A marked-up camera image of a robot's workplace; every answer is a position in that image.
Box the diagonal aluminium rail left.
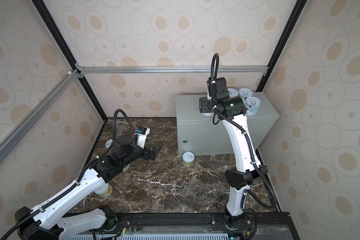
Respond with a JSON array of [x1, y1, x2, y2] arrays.
[[0, 70, 79, 164]]

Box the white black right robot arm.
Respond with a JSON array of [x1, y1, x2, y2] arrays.
[[199, 97, 277, 229]]

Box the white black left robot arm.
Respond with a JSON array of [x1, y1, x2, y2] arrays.
[[2, 134, 162, 240]]

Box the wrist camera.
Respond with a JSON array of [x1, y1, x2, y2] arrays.
[[136, 126, 151, 149], [207, 77, 230, 102]]

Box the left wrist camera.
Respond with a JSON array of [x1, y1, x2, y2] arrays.
[[136, 126, 151, 149]]

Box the orange label can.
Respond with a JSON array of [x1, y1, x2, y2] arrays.
[[228, 88, 240, 98]]

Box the black frame post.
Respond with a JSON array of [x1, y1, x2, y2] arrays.
[[256, 0, 308, 92], [31, 0, 108, 123]]

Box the teal label can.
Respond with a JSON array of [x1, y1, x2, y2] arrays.
[[239, 88, 254, 100]]

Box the black frame post right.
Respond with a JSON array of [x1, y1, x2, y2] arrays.
[[256, 0, 308, 92]]

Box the blue label can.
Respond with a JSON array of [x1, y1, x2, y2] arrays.
[[245, 97, 262, 116]]

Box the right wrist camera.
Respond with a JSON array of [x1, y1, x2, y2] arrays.
[[207, 77, 230, 102]]

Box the grey metal cabinet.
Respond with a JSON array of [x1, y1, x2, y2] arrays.
[[176, 92, 280, 157]]

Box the pink label can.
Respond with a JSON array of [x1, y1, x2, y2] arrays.
[[202, 113, 214, 117]]

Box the light green label can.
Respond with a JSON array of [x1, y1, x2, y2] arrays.
[[123, 165, 130, 172]]

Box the yellow green label can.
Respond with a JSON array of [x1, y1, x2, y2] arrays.
[[94, 183, 113, 198]]

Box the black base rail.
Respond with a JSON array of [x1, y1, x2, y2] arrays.
[[71, 212, 292, 240]]

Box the black frame post left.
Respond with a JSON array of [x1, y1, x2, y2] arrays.
[[31, 0, 108, 123]]

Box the horizontal aluminium rail back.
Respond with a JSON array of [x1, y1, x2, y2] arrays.
[[78, 66, 268, 74]]

